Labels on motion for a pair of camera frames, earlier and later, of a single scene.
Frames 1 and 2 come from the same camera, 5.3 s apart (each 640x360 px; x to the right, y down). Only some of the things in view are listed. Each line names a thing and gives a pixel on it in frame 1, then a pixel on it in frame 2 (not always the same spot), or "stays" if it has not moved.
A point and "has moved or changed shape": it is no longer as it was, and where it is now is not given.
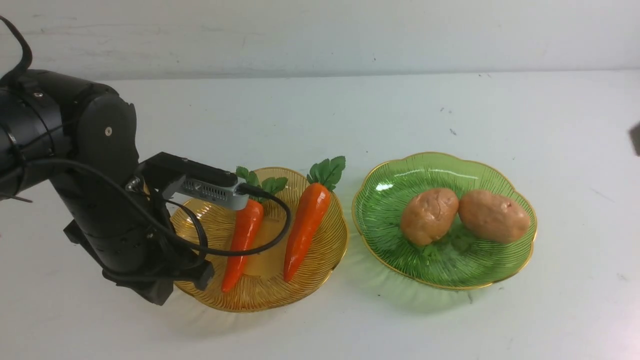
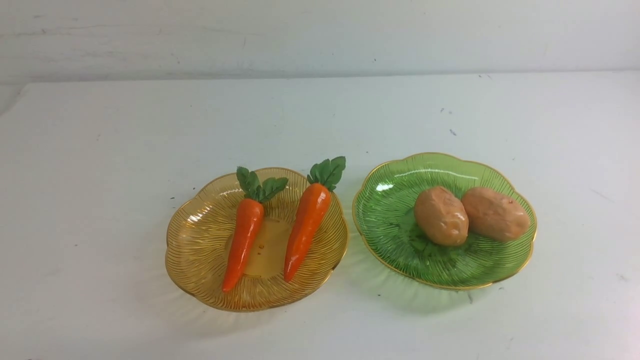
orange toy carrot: x=310 y=212 stays
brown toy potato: x=428 y=215 has moved or changed shape
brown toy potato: x=495 y=218 stays
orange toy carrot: x=249 y=226 stays
